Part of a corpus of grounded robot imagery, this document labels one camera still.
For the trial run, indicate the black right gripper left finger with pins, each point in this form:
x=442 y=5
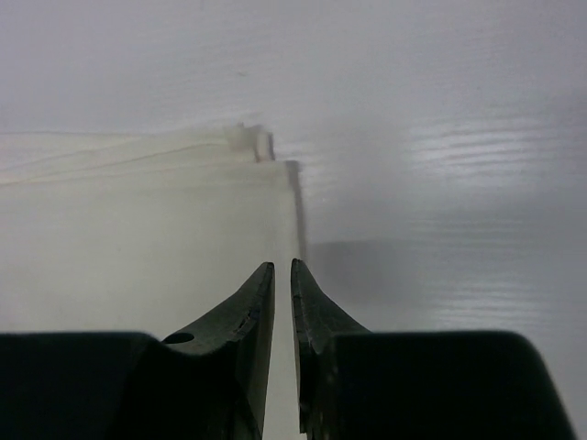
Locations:
x=237 y=336

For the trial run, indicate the white cloth napkin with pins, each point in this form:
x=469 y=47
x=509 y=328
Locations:
x=113 y=232

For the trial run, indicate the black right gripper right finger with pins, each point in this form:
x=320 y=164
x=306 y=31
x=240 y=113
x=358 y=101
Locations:
x=316 y=320

